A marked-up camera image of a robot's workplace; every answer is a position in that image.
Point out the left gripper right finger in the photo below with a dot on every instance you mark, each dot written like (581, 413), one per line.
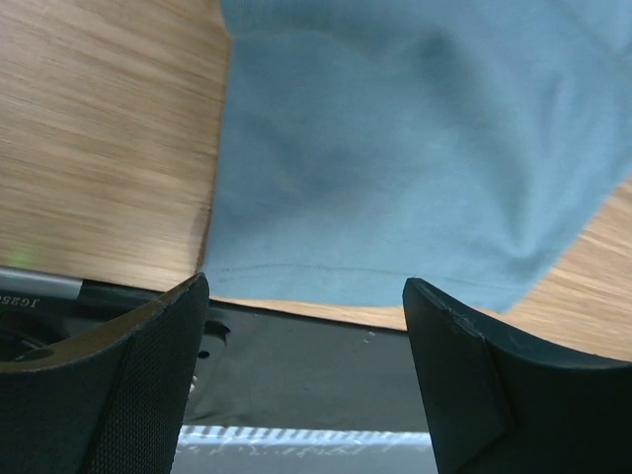
(499, 400)

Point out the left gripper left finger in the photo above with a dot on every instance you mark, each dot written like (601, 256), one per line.
(110, 400)

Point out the blue-grey t shirt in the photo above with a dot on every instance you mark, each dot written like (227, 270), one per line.
(466, 143)

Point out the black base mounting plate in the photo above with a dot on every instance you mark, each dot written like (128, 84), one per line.
(264, 369)

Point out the white slotted cable duct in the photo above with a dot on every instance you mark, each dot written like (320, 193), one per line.
(269, 437)

